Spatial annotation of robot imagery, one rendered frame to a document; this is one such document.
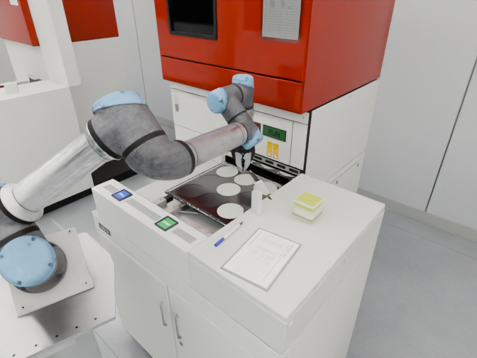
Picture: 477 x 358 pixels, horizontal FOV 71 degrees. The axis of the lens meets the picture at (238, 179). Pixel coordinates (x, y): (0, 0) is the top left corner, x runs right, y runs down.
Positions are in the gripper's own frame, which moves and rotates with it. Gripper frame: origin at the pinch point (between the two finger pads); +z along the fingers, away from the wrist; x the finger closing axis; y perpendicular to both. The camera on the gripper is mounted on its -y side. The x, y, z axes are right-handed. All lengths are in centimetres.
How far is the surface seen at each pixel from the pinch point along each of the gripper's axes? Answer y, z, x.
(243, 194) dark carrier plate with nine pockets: -0.2, 11.3, -0.1
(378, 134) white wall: 123, 39, -116
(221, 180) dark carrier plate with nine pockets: 11.8, 11.3, 8.6
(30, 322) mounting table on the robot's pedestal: -50, 19, 63
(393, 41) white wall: 126, -28, -113
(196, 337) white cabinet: -41, 43, 19
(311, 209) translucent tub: -29.8, -1.3, -19.3
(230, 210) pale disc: -11.3, 11.2, 5.5
